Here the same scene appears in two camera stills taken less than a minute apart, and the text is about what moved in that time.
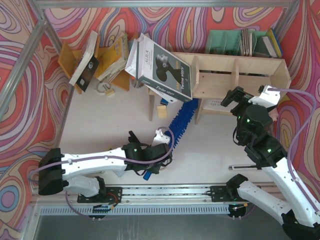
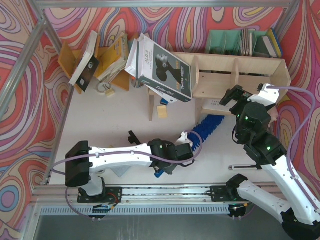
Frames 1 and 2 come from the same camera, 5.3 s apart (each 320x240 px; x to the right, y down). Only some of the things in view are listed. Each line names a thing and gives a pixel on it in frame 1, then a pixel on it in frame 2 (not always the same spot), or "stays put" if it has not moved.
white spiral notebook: [215, 104] stays put
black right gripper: [236, 95] stays put
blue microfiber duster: [180, 120] -> [204, 127]
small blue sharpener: [164, 101] stays put
